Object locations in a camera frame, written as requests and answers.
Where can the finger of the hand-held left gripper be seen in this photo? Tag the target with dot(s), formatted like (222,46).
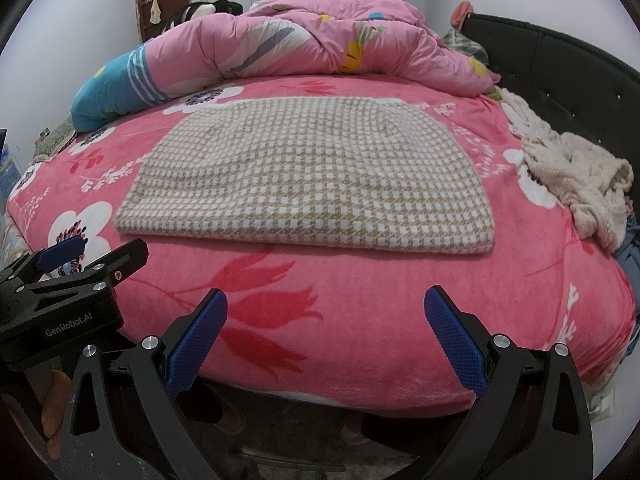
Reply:
(120,262)
(62,254)

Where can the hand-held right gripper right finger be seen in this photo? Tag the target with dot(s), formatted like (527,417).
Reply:
(452,340)

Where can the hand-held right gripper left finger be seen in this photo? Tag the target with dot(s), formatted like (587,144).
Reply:
(200,340)

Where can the beige houndstooth knit coat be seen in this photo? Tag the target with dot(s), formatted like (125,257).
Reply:
(300,180)

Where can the person's left hand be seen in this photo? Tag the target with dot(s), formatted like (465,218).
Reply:
(56,405)

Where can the grey floral mattress cover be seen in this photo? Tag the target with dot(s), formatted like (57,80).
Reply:
(15,240)

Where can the pink slipper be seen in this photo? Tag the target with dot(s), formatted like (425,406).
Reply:
(355,432)
(230,417)

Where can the blue object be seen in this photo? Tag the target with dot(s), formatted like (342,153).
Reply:
(7,170)

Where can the pink floral bed sheet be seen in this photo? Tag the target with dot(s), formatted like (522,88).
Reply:
(350,320)

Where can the green patterned cloth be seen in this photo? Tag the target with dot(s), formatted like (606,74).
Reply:
(55,137)

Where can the blue cloth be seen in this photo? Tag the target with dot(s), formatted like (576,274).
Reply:
(630,260)

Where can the cream fluffy cloth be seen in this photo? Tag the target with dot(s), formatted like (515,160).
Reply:
(575,175)

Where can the small cream hanging item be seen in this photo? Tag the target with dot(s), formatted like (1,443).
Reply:
(155,12)

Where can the dark cloth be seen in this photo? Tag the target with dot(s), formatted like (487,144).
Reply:
(227,6)

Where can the pink and blue quilt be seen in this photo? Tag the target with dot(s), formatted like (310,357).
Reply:
(300,40)

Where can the plaid cloth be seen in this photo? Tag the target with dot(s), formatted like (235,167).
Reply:
(465,45)

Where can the black padded headboard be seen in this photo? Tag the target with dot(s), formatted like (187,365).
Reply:
(575,70)

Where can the orange cloth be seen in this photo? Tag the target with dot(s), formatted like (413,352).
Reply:
(461,15)

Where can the white wall socket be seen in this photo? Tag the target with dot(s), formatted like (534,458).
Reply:
(602,405)

